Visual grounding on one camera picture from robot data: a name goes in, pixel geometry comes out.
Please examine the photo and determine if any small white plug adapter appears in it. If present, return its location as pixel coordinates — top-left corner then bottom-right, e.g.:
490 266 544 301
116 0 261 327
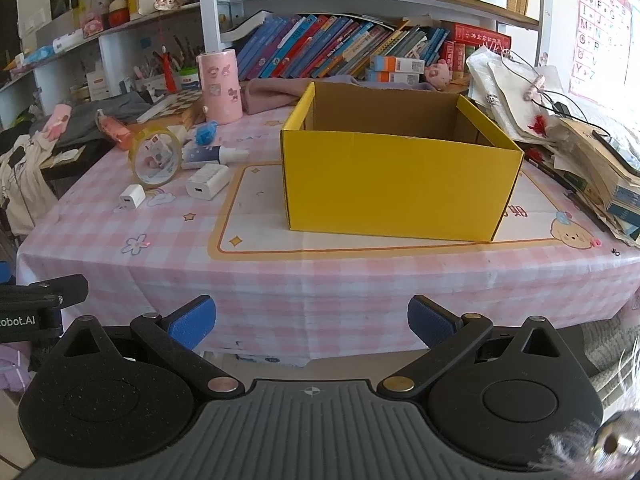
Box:
119 184 145 210

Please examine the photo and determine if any large white charger block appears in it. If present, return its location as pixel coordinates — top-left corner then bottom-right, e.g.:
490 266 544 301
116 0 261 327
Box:
186 164 232 200

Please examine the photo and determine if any blue white spray bottle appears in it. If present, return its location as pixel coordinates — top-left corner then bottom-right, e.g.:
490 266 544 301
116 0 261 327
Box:
181 145 250 170

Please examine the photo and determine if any blue fuzzy pompom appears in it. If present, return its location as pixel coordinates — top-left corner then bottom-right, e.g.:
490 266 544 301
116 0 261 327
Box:
193 122 218 146

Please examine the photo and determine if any white tote bag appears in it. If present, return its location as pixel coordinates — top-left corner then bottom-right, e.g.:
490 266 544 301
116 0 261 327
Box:
1 131 58 236

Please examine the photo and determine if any pink checkered tablecloth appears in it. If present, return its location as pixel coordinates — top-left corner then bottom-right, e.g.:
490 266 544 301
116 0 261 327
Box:
17 108 639 359

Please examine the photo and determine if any grey folded garment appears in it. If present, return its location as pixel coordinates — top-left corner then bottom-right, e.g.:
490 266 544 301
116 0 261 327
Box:
29 92 151 151

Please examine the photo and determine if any pink spray bottle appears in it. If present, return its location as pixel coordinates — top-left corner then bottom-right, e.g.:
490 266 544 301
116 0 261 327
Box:
96 108 134 151

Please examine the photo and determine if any yellow cardboard box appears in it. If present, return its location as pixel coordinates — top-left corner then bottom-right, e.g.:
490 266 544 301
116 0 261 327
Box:
280 81 524 243

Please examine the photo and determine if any wooden chessboard box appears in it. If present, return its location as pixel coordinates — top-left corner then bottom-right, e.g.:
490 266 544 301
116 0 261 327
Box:
134 90 205 129

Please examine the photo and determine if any stack of papers and books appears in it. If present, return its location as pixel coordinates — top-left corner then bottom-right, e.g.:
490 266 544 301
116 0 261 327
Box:
465 47 639 247

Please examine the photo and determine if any pink purple cloth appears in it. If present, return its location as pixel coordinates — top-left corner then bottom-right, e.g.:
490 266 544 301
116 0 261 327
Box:
241 75 436 115

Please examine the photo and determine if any pink pig plush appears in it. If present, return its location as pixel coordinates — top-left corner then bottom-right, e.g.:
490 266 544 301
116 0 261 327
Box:
424 58 451 91

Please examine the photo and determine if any pink cylindrical container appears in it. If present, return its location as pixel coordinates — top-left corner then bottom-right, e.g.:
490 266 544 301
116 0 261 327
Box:
198 49 243 125

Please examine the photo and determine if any orange white box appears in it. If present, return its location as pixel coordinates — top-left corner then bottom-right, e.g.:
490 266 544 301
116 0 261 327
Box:
370 55 425 74

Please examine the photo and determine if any red thick dictionary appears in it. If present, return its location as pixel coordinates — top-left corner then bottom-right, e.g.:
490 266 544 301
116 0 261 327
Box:
442 21 512 52

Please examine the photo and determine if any row of leaning books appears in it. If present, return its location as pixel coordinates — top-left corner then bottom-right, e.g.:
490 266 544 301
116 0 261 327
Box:
234 11 449 84

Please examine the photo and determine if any white bookshelf frame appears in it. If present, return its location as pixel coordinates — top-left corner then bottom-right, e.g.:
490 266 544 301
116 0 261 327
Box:
0 0 549 126

